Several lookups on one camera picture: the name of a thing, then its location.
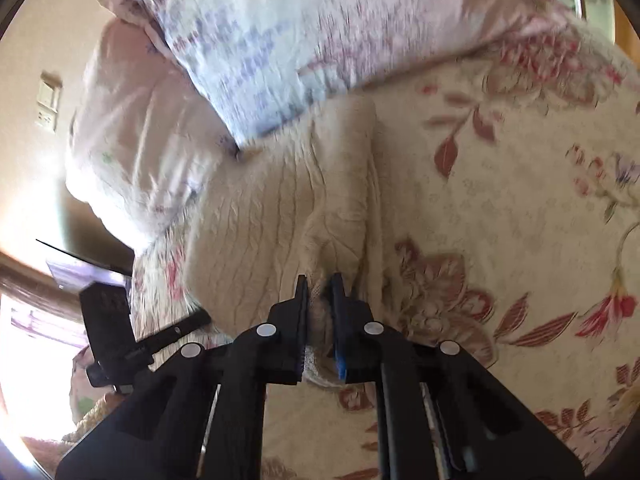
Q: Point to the dark flat screen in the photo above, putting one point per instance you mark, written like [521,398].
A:
[90,245]

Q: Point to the white wall switch plate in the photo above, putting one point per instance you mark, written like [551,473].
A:
[47,102]

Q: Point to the floral quilted bedspread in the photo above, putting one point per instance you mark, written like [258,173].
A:
[525,185]

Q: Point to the white floral pillow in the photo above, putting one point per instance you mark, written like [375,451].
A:
[140,135]

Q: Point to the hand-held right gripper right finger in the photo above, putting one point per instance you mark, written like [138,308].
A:
[341,360]

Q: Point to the blue print floral pillow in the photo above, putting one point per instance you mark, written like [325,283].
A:
[300,35]

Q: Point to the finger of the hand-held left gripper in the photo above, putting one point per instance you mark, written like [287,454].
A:
[175,331]
[105,310]

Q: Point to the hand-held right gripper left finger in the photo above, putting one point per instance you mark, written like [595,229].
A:
[295,340]

